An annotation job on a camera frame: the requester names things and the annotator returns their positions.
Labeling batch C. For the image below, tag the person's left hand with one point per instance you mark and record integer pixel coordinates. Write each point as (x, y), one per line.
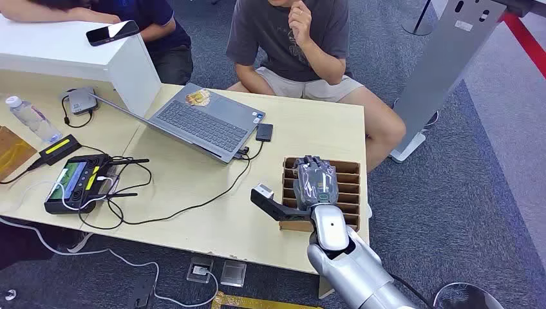
(300, 21)

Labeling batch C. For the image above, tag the black stanchion pole with base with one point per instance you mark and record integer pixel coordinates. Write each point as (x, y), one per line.
(418, 25)

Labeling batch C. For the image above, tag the black smartphone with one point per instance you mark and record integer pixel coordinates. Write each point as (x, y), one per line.
(111, 33)

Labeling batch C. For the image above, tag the white desk box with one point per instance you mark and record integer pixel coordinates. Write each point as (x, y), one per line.
(64, 51)

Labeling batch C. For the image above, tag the person's right forearm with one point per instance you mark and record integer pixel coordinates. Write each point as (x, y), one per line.
(251, 81)

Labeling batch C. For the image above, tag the dark round base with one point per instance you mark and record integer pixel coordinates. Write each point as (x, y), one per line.
(469, 298)

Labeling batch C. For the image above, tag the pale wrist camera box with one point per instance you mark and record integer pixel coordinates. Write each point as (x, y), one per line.
(264, 191)

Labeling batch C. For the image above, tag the slotted cardboard card holder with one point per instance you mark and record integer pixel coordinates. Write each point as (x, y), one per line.
(349, 187)

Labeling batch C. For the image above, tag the black box with yellow stripe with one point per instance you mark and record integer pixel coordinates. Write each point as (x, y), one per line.
(59, 149)

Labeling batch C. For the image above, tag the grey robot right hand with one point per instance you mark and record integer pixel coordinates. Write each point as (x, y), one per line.
(315, 181)

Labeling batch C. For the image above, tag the grey open laptop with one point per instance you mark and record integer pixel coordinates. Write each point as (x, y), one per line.
(200, 123)

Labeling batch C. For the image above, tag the black remote controller with screen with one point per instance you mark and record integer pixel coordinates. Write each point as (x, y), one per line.
(70, 183)

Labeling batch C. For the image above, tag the yellow floor tape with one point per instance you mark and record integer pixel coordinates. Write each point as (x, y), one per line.
(256, 303)

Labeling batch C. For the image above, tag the person in grey shirt seat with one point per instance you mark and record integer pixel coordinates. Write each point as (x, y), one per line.
(277, 47)

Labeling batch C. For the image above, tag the grey metal stand panel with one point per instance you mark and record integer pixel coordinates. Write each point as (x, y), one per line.
(448, 59)

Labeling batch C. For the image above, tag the red barrier belt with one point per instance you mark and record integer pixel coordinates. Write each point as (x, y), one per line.
(527, 42)

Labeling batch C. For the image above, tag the small white floor object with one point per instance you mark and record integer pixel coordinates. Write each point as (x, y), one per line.
(10, 295)

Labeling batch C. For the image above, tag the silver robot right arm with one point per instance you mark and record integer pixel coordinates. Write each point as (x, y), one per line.
(345, 264)

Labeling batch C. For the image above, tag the metal floor plate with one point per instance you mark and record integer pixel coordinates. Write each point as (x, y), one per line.
(233, 273)

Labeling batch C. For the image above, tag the brown cardboard piece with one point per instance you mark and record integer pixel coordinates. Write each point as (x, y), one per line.
(13, 151)

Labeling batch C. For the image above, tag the small black external drive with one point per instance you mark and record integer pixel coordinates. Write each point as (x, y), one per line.
(264, 132)

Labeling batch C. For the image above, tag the floor socket box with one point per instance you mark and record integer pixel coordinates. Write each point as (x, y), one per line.
(199, 269)

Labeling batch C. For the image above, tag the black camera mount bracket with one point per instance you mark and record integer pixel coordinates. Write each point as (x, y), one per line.
(277, 210)

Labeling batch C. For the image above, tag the person's left forearm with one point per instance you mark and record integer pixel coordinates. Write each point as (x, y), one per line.
(324, 59)

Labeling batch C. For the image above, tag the clear plastic water bottle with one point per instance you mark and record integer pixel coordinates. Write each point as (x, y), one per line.
(34, 121)

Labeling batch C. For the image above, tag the person leaning on white box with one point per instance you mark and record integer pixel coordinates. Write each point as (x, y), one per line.
(166, 47)

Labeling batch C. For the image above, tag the grey square adapter hub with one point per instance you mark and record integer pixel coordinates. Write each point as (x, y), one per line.
(82, 100)

